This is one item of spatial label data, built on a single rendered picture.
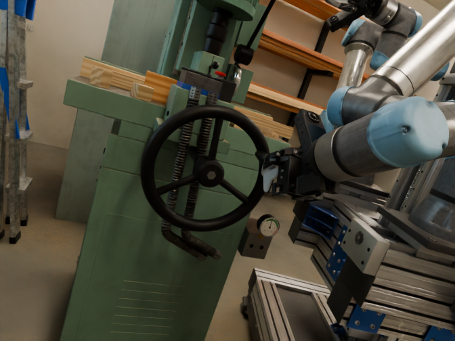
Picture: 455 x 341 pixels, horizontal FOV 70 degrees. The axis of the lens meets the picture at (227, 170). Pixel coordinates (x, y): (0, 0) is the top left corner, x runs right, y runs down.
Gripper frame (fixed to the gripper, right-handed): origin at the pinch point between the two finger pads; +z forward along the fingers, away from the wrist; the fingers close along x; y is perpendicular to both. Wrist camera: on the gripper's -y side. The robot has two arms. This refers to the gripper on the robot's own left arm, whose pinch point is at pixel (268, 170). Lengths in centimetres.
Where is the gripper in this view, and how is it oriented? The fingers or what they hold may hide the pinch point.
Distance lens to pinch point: 67.8
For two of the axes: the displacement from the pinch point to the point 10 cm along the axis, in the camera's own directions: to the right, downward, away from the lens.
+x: 9.2, 2.2, 3.4
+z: -3.8, 2.0, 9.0
